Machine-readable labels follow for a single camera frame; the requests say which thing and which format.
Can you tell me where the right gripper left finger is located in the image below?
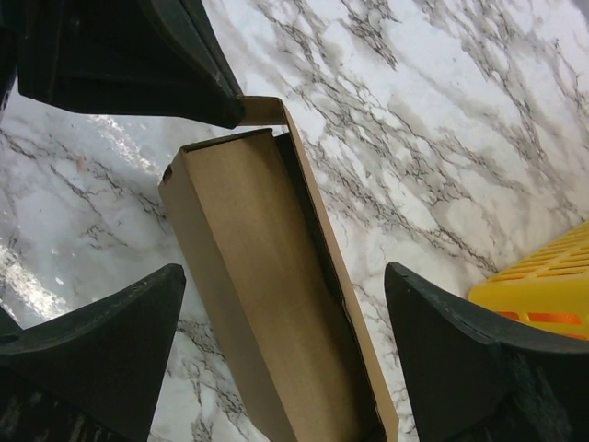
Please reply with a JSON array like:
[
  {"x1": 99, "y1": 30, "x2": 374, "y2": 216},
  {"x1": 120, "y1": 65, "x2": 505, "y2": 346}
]
[{"x1": 1, "y1": 264, "x2": 186, "y2": 441}]

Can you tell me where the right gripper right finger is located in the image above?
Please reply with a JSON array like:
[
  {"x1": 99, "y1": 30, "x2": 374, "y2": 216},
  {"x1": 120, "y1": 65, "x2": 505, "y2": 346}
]
[{"x1": 385, "y1": 262, "x2": 588, "y2": 441}]

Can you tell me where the brown cardboard box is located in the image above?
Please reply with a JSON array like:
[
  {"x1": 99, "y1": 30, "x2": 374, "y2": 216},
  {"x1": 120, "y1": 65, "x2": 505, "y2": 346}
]
[{"x1": 159, "y1": 96, "x2": 398, "y2": 441}]

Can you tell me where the yellow plastic basket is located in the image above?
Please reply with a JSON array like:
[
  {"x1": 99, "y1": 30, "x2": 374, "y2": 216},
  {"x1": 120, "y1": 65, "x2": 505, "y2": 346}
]
[{"x1": 468, "y1": 222, "x2": 588, "y2": 341}]

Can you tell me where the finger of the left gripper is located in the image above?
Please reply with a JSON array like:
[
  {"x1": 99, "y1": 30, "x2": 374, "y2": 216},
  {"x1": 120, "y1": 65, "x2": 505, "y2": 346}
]
[{"x1": 16, "y1": 1, "x2": 245, "y2": 128}]

